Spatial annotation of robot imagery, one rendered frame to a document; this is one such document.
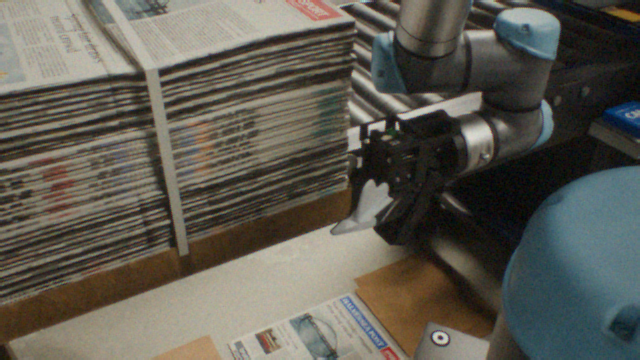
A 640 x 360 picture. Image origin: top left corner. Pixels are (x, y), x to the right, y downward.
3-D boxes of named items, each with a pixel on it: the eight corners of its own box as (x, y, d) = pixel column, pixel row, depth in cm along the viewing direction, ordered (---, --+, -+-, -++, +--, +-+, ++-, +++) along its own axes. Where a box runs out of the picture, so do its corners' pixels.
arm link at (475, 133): (450, 150, 79) (491, 180, 74) (424, 159, 78) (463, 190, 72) (458, 102, 75) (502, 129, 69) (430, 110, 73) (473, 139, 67)
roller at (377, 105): (394, 147, 85) (397, 118, 82) (263, 42, 118) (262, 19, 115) (421, 139, 87) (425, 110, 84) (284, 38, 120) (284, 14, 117)
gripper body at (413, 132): (353, 124, 68) (433, 101, 72) (350, 182, 73) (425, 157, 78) (389, 154, 62) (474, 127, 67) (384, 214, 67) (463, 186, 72)
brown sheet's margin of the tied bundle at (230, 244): (218, 267, 57) (214, 235, 54) (140, 133, 77) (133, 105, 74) (352, 216, 63) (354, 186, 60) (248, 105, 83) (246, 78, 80)
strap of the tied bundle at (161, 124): (185, 285, 56) (145, 69, 42) (114, 144, 76) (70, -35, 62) (194, 281, 56) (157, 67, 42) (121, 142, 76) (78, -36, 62)
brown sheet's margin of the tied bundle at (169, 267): (158, 287, 55) (150, 255, 52) (93, 145, 74) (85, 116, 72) (216, 266, 57) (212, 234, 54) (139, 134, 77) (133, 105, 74)
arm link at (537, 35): (479, 29, 64) (463, 115, 70) (577, 26, 64) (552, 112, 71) (460, 6, 70) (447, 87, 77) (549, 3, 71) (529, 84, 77)
